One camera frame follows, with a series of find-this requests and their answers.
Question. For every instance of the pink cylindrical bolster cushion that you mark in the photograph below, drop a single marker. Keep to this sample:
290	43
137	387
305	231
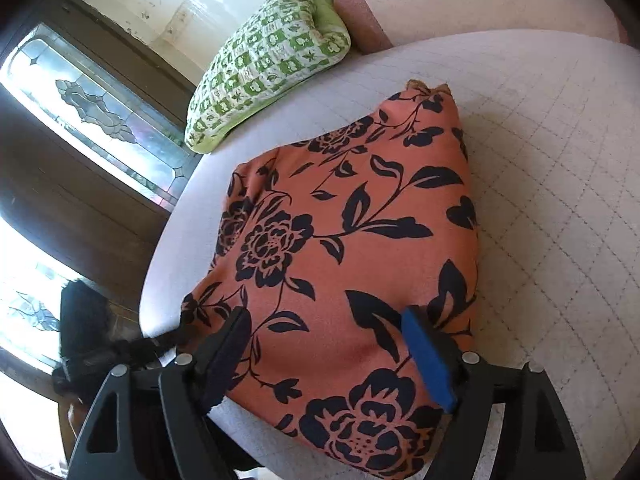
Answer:
450	0

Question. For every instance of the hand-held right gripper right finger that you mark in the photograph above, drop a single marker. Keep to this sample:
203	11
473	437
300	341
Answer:
430	355

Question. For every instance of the white quilted mattress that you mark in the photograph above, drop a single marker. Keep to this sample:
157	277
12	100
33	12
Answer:
550	185

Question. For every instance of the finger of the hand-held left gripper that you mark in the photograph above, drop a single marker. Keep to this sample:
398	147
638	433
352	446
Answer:
150	345

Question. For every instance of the orange black floral cloth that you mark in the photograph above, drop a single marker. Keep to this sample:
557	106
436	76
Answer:
350	220

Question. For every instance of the leaded glass window pane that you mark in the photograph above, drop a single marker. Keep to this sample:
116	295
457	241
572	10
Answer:
30	305
95	100

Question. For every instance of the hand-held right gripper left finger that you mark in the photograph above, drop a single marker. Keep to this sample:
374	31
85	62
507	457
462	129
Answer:
227	347

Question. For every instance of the green white patterned quilted pillow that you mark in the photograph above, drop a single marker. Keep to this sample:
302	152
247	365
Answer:
260	65

